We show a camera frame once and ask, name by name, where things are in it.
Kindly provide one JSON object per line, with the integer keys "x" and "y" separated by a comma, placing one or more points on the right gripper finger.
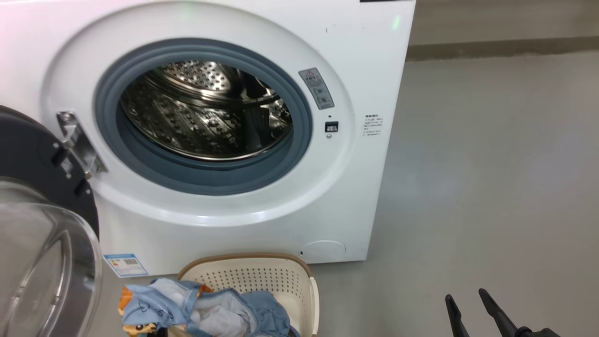
{"x": 456, "y": 318}
{"x": 498, "y": 313}

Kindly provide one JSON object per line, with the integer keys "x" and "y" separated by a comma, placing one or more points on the blue patterned garment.
{"x": 159, "y": 304}

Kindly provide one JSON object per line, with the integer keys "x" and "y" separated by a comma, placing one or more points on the black round glass washer door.
{"x": 32, "y": 154}

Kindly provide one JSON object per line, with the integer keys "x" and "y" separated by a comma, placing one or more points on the cream perforated laundry basket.
{"x": 262, "y": 276}

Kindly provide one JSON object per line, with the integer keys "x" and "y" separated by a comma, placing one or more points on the black door latch slot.
{"x": 331, "y": 127}

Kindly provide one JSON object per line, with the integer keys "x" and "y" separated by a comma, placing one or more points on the white front-load washing machine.
{"x": 365, "y": 70}

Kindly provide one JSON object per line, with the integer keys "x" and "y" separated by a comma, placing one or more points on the grey rubber door gasket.
{"x": 140, "y": 164}

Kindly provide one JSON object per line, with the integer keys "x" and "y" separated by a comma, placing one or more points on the metal door hinge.
{"x": 77, "y": 140}

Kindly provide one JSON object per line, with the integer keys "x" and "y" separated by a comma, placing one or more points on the round filter cover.
{"x": 323, "y": 251}

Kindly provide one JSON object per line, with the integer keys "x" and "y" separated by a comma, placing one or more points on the small printed text label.
{"x": 374, "y": 125}

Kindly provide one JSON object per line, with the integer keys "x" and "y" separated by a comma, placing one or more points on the grey warning sticker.
{"x": 317, "y": 89}

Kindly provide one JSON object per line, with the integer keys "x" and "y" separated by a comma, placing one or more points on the steel washer drum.
{"x": 201, "y": 121}

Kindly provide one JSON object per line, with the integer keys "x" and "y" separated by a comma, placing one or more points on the blue energy label sticker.
{"x": 125, "y": 265}

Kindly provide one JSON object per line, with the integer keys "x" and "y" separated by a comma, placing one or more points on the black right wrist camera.
{"x": 538, "y": 333}

